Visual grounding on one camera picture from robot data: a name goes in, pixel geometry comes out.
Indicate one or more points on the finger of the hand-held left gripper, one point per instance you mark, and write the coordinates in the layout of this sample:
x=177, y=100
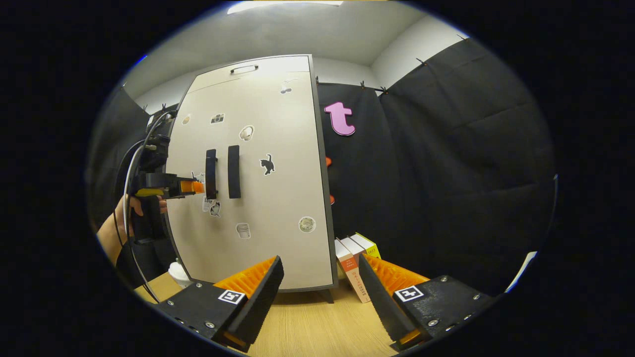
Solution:
x=191, y=187

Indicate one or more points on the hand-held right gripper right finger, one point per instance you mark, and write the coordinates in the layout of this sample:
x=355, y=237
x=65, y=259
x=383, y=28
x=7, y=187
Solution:
x=379, y=302

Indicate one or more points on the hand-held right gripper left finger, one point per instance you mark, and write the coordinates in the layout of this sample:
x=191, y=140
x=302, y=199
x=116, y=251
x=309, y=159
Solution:
x=263, y=297

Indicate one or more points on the white cabinet door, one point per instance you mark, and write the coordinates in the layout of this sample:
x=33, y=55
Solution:
x=188, y=148
x=287, y=198

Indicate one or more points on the white shoe cabinet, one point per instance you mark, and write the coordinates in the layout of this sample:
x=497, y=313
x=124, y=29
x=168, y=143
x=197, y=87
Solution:
x=268, y=69

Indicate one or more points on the orange white book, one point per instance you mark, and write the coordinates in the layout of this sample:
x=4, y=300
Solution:
x=353, y=277

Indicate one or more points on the white pastel cup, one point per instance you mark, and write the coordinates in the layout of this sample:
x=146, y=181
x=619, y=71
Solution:
x=179, y=275

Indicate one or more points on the brown book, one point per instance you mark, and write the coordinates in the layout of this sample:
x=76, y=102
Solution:
x=354, y=245

